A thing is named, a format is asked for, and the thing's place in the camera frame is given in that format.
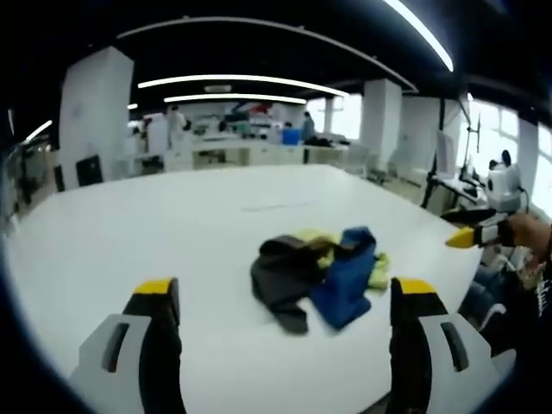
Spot white workbench row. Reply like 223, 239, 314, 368
163, 138, 350, 172

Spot black frame side desk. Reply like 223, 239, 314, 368
420, 171, 491, 210

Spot long ceiling light strip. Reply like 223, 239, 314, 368
163, 92, 308, 106
382, 0, 455, 73
24, 119, 54, 142
137, 74, 351, 97

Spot person's right hand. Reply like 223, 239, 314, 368
497, 213, 552, 265

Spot black monitor stand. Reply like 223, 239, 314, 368
461, 112, 483, 182

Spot black chair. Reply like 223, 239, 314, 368
75, 155, 104, 187

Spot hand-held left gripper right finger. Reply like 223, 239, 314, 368
387, 277, 518, 414

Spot person's legs in jeans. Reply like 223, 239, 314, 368
459, 266, 525, 333

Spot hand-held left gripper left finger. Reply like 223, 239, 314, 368
68, 277, 187, 414

